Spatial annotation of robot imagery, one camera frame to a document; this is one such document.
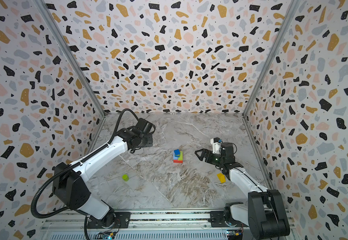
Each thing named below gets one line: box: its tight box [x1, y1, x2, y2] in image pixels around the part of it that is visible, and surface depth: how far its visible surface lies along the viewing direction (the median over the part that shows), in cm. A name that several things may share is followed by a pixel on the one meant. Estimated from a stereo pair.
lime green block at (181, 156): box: [178, 151, 184, 161], surface depth 95 cm
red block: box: [173, 159, 184, 164], surface depth 96 cm
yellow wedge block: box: [217, 173, 226, 184], surface depth 89 cm
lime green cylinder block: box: [121, 174, 130, 182], surface depth 88 cm
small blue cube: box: [174, 149, 180, 158], surface depth 94 cm
